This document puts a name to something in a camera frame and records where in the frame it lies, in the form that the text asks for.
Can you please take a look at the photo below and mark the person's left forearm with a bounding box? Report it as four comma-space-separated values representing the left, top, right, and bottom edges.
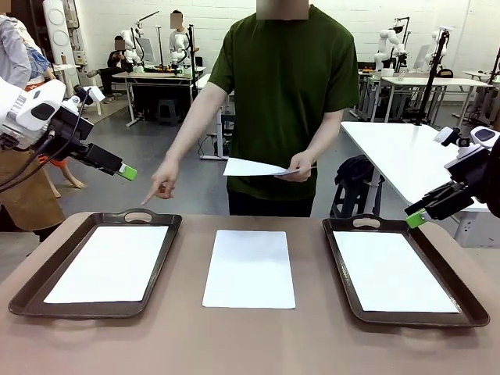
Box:
303, 105, 345, 161

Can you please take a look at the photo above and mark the large white tilted table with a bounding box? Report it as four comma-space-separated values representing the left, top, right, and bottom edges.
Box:
339, 120, 489, 218

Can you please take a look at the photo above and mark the white wooden chair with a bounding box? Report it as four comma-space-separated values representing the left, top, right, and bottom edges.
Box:
73, 76, 103, 116

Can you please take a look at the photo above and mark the thin pole with flat top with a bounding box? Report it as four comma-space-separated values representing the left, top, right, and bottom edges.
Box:
155, 25, 164, 68

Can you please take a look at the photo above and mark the grey background work table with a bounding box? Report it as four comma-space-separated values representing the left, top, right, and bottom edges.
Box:
112, 69, 206, 129

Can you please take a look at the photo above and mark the grey plastic stool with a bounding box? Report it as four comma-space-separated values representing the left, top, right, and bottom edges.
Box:
157, 98, 181, 126

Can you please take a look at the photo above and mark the mannequin in grey shirt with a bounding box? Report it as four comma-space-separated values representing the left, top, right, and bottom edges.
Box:
0, 13, 66, 235

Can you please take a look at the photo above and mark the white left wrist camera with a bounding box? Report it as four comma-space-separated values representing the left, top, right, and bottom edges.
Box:
62, 84, 106, 115

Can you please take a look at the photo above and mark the white A4 paper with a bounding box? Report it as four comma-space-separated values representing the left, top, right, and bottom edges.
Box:
202, 230, 297, 309
332, 230, 461, 313
222, 157, 301, 177
43, 225, 170, 305

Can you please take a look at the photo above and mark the black right arm cable sleeve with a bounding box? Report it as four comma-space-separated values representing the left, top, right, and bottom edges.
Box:
474, 140, 500, 219

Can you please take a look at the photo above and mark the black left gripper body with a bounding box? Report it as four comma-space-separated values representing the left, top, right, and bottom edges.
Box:
46, 111, 95, 155

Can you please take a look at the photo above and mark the person's right hand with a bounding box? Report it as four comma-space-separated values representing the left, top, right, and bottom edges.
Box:
140, 157, 182, 206

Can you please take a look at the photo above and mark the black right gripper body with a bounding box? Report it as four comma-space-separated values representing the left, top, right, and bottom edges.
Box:
445, 149, 491, 189

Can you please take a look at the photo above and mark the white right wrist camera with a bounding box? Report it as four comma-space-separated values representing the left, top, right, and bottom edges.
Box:
433, 127, 472, 148

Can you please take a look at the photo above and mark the person in green t-shirt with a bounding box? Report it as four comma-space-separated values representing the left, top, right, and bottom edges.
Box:
209, 0, 361, 218

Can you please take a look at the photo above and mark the brown plastic serving tray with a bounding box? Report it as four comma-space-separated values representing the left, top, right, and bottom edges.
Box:
322, 213, 491, 328
8, 208, 184, 320

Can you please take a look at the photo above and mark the tall black pole stand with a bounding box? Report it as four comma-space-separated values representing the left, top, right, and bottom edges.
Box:
413, 30, 450, 127

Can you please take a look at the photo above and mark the person's right forearm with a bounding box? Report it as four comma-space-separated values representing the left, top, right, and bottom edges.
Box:
164, 80, 236, 165

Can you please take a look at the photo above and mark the black cloth bag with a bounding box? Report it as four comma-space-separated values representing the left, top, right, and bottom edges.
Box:
334, 155, 377, 188

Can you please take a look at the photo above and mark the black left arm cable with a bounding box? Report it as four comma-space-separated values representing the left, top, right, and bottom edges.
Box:
0, 99, 89, 193

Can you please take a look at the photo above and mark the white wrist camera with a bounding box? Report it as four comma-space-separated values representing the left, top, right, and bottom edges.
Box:
433, 127, 472, 148
62, 84, 106, 115

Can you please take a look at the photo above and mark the background computer monitor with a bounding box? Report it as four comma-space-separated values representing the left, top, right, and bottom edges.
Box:
413, 44, 430, 71

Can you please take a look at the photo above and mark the long white background table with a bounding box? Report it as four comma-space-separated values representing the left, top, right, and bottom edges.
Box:
380, 76, 494, 140

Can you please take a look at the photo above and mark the small white side table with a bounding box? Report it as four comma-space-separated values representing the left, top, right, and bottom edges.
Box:
50, 62, 81, 89

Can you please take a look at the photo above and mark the seated person in black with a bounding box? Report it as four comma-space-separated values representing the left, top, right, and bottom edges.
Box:
87, 34, 130, 105

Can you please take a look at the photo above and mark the person's left hand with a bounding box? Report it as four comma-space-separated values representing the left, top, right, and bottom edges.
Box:
273, 151, 314, 184

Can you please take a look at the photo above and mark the tall white air conditioner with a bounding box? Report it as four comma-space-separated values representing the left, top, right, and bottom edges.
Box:
41, 0, 76, 66

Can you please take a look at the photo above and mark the small white background desk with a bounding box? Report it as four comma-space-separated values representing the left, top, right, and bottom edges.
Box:
357, 68, 382, 120

